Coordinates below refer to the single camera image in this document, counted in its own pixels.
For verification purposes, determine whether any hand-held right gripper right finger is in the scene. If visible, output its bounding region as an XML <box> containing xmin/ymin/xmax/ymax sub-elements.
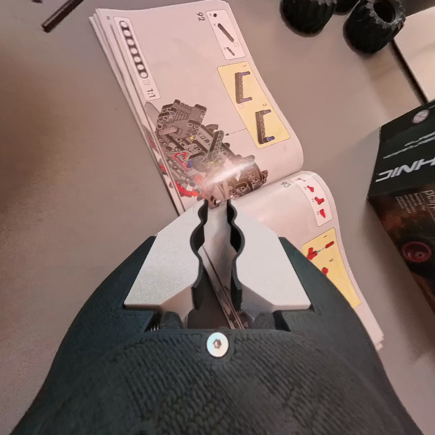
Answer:
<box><xmin>227</xmin><ymin>200</ymin><xmax>315</xmax><ymax>317</ymax></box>

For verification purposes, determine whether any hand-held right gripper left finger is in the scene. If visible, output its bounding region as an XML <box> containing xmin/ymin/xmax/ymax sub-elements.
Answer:
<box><xmin>124</xmin><ymin>201</ymin><xmax>209</xmax><ymax>327</ymax></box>

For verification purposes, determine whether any white tray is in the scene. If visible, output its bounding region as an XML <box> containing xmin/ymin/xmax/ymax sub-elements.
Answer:
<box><xmin>89</xmin><ymin>0</ymin><xmax>384</xmax><ymax>351</ymax></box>

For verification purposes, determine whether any black toy set box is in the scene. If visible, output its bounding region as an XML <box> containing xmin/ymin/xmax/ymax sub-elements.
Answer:
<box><xmin>367</xmin><ymin>99</ymin><xmax>435</xmax><ymax>308</ymax></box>

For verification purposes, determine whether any black rubber toy tire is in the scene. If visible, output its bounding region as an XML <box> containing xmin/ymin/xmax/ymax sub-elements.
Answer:
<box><xmin>280</xmin><ymin>0</ymin><xmax>338</xmax><ymax>36</ymax></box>
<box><xmin>343</xmin><ymin>0</ymin><xmax>406</xmax><ymax>54</ymax></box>

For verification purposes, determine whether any white flat board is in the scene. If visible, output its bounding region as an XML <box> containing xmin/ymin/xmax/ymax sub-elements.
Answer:
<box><xmin>392</xmin><ymin>19</ymin><xmax>435</xmax><ymax>102</ymax></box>

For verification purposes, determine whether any long black axle rod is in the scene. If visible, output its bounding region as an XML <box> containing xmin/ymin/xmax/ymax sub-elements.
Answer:
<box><xmin>41</xmin><ymin>0</ymin><xmax>84</xmax><ymax>33</ymax></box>

